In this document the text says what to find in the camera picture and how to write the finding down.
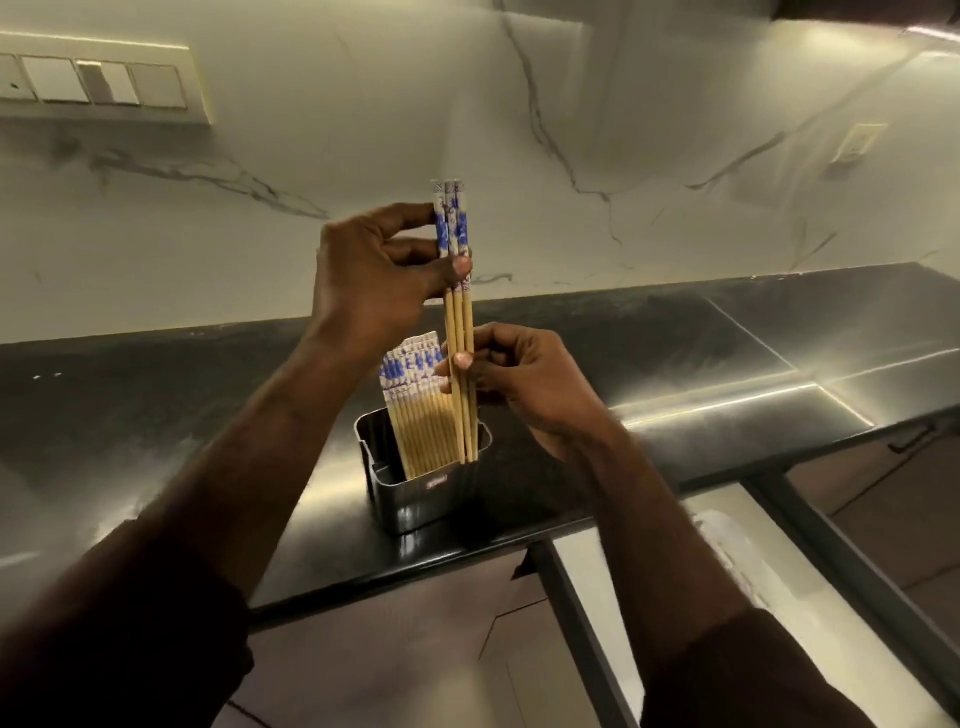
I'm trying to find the person's right hand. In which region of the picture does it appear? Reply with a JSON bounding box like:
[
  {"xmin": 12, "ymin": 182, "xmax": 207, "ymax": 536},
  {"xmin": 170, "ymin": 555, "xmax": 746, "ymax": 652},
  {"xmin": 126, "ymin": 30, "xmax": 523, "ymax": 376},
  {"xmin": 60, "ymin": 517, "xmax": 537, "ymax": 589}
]
[{"xmin": 434, "ymin": 321, "xmax": 625, "ymax": 464}]

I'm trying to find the person's left hand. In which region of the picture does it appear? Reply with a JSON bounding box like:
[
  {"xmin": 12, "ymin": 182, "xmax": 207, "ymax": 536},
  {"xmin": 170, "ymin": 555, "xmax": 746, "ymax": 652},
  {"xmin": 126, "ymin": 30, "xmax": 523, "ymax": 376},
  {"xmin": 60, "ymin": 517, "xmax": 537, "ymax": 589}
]
[{"xmin": 309, "ymin": 201, "xmax": 474, "ymax": 366}]

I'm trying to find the blue-patterned wooden chopstick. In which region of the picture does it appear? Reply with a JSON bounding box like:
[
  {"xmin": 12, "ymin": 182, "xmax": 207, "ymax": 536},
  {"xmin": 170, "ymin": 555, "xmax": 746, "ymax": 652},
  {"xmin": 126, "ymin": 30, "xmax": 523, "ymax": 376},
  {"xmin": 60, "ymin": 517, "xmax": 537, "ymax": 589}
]
[
  {"xmin": 443, "ymin": 179, "xmax": 474, "ymax": 465},
  {"xmin": 453, "ymin": 179, "xmax": 480, "ymax": 463},
  {"xmin": 431, "ymin": 179, "xmax": 465, "ymax": 465}
]

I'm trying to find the person's right forearm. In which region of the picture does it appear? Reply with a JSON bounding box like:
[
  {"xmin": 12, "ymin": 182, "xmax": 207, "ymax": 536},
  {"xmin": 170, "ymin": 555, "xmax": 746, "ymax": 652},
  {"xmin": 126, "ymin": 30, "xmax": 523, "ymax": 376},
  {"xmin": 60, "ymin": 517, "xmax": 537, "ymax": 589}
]
[{"xmin": 558, "ymin": 420, "xmax": 756, "ymax": 676}]

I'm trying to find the person's left forearm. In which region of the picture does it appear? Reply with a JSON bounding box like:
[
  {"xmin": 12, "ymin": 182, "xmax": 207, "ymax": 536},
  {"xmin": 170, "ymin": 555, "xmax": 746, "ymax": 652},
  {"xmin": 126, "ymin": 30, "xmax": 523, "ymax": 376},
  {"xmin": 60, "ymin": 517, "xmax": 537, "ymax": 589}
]
[{"xmin": 137, "ymin": 322, "xmax": 378, "ymax": 603}]

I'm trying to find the bundle of wooden chopsticks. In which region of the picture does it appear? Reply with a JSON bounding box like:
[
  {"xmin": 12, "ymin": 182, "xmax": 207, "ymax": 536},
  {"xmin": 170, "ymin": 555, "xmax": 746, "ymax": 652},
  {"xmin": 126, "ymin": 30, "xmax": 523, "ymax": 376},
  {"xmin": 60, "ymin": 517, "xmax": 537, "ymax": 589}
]
[{"xmin": 378, "ymin": 330, "xmax": 463, "ymax": 482}]

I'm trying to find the steel cutlery holder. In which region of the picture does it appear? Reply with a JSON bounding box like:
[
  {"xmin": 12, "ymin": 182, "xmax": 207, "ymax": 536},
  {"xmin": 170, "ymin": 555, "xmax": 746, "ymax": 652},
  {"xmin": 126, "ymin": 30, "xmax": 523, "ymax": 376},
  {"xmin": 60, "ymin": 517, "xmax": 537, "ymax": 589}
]
[{"xmin": 354, "ymin": 407, "xmax": 495, "ymax": 538}]

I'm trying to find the brown cabinet door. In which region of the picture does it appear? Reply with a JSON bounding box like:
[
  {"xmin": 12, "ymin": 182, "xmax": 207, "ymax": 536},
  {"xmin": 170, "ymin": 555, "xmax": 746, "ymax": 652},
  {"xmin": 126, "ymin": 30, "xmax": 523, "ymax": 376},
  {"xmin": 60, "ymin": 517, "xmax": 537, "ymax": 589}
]
[
  {"xmin": 786, "ymin": 433, "xmax": 960, "ymax": 648},
  {"xmin": 213, "ymin": 551, "xmax": 603, "ymax": 728}
]

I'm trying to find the dark brown sleeve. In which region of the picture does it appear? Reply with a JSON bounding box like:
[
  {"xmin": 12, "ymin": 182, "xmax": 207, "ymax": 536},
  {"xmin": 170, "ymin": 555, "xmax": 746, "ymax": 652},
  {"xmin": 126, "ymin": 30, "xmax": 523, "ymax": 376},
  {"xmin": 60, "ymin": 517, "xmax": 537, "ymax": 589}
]
[
  {"xmin": 0, "ymin": 519, "xmax": 257, "ymax": 728},
  {"xmin": 639, "ymin": 607, "xmax": 880, "ymax": 728}
]

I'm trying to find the dark metal frame bar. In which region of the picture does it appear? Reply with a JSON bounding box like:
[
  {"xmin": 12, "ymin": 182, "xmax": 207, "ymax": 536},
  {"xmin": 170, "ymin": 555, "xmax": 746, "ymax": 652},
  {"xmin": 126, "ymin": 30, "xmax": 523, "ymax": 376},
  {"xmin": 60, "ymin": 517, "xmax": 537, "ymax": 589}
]
[
  {"xmin": 741, "ymin": 471, "xmax": 960, "ymax": 715},
  {"xmin": 527, "ymin": 539, "xmax": 640, "ymax": 728}
]

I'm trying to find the white wall switch panel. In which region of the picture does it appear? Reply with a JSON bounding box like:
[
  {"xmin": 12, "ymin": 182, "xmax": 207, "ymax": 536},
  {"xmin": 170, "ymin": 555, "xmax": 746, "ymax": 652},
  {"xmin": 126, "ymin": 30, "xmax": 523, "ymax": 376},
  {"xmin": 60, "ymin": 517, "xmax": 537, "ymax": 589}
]
[{"xmin": 0, "ymin": 30, "xmax": 216, "ymax": 127}]

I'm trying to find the white wall socket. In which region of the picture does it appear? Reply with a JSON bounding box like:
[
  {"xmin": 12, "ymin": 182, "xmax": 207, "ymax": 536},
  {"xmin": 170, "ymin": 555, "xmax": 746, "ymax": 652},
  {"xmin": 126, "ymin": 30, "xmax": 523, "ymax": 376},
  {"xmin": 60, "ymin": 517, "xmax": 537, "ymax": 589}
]
[{"xmin": 830, "ymin": 122, "xmax": 891, "ymax": 167}]

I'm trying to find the dark cabinet door handle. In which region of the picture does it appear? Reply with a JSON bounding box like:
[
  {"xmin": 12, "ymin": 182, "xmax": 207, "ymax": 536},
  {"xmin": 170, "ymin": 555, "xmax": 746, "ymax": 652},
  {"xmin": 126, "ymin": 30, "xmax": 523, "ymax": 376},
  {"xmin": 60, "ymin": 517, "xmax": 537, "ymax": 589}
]
[{"xmin": 888, "ymin": 423, "xmax": 939, "ymax": 456}]

